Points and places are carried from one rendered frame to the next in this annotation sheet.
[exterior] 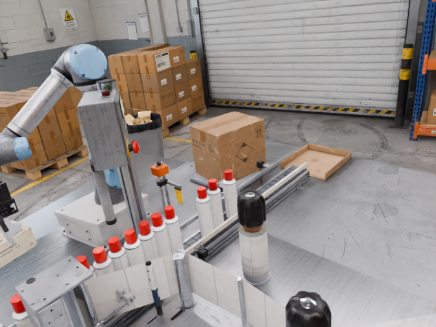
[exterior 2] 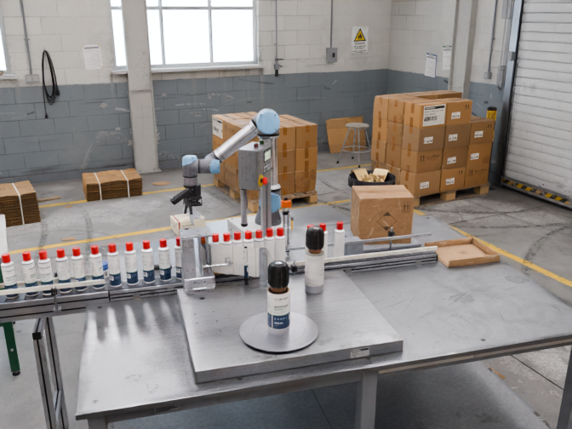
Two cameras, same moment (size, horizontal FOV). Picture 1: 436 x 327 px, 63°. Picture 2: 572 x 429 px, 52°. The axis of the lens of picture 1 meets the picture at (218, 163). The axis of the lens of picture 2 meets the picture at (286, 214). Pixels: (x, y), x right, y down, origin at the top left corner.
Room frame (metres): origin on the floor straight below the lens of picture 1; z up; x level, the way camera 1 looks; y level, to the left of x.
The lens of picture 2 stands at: (-1.29, -1.17, 2.08)
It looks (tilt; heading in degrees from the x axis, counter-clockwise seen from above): 19 degrees down; 30
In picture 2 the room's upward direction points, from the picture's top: straight up
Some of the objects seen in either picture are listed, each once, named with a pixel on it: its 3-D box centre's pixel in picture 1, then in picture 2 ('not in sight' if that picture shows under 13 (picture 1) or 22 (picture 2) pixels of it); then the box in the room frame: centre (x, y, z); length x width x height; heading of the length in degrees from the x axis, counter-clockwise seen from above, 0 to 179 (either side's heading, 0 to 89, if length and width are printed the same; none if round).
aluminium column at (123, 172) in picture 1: (128, 179); (265, 203); (1.08, 0.31, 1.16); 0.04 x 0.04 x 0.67; 45
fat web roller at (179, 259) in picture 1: (183, 280); (263, 267); (0.78, 0.13, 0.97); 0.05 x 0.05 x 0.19
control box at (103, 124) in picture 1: (107, 128); (254, 165); (0.99, 0.31, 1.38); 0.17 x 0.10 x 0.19; 10
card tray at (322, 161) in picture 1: (316, 159); (460, 251); (1.72, -0.53, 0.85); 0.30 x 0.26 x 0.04; 135
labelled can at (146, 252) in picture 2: not in sight; (147, 261); (0.56, 0.62, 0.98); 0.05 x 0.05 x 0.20
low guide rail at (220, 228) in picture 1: (238, 214); (340, 259); (1.19, -0.06, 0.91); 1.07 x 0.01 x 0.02; 135
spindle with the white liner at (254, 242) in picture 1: (253, 237); (314, 259); (0.87, -0.08, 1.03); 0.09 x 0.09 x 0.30
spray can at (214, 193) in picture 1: (215, 204); (322, 243); (1.16, 0.03, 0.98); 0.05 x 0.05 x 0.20
